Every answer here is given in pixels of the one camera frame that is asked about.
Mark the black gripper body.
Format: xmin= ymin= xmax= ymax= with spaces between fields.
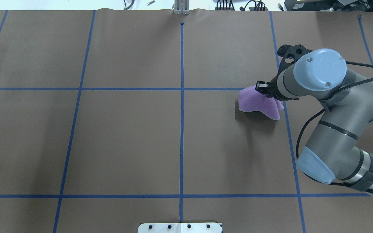
xmin=266 ymin=78 xmax=282 ymax=99

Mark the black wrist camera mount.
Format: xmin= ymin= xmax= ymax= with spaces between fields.
xmin=277 ymin=44 xmax=313 ymax=75

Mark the purple microfiber cloth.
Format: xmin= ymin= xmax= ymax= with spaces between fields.
xmin=238 ymin=86 xmax=284 ymax=120

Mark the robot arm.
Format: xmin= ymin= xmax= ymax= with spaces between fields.
xmin=255 ymin=45 xmax=373 ymax=196

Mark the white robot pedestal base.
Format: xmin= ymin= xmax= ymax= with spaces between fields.
xmin=137 ymin=222 xmax=223 ymax=233

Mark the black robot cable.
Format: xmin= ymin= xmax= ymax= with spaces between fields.
xmin=296 ymin=61 xmax=373 ymax=186

